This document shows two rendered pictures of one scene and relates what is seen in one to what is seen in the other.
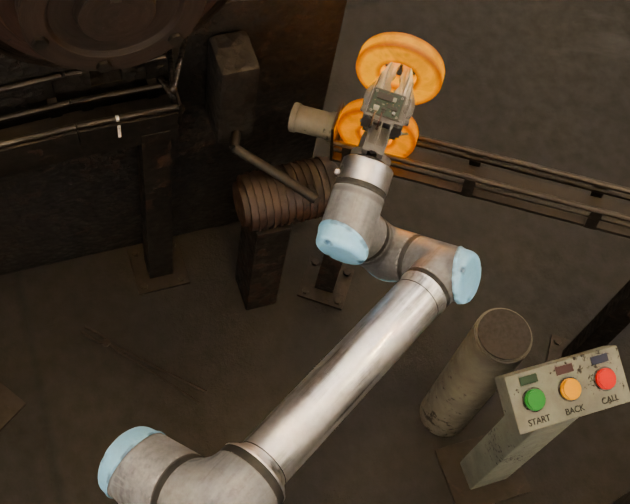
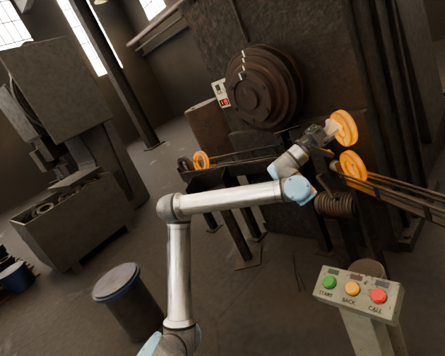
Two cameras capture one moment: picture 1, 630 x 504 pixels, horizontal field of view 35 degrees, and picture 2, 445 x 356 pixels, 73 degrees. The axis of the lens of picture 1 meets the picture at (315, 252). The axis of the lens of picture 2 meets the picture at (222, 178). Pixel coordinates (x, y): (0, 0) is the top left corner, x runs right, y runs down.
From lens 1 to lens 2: 1.59 m
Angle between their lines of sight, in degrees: 70
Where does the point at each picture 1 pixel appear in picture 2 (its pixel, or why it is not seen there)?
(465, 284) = (290, 187)
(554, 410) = (337, 294)
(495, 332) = (361, 266)
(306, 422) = (196, 196)
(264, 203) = (320, 199)
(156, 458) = not seen: hidden behind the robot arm
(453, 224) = not seen: outside the picture
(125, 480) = not seen: hidden behind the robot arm
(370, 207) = (284, 159)
